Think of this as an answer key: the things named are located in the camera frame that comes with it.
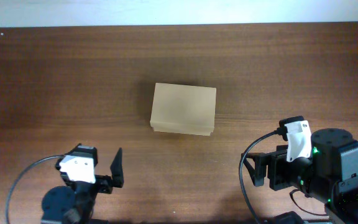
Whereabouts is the brown cardboard box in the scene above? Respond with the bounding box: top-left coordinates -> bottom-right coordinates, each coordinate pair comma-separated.
150,83 -> 217,136

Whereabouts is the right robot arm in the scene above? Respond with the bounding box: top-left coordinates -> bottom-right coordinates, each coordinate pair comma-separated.
240,128 -> 358,223

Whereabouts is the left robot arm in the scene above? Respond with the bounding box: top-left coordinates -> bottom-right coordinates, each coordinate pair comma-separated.
40,144 -> 124,224

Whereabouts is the left black cable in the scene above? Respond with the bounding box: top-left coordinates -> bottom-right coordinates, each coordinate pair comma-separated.
4,154 -> 65,224

